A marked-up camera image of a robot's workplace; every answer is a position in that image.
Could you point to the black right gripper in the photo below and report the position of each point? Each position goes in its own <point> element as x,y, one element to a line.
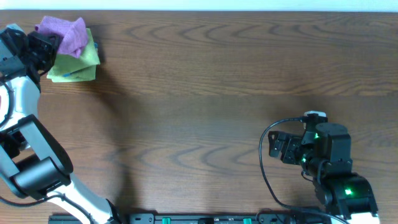
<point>291,142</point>

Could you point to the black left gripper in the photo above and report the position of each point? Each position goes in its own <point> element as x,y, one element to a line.
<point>43,50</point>

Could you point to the blue folded cloth in stack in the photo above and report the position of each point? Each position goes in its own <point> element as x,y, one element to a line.
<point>84,68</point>

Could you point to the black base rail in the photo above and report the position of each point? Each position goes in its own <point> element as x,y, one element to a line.
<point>261,218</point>

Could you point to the purple microfiber cloth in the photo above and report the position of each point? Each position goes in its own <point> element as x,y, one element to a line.
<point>73,34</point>

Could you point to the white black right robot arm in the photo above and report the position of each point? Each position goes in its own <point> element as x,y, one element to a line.
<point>324,153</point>

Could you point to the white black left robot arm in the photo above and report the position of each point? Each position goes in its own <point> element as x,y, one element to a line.
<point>33,163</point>

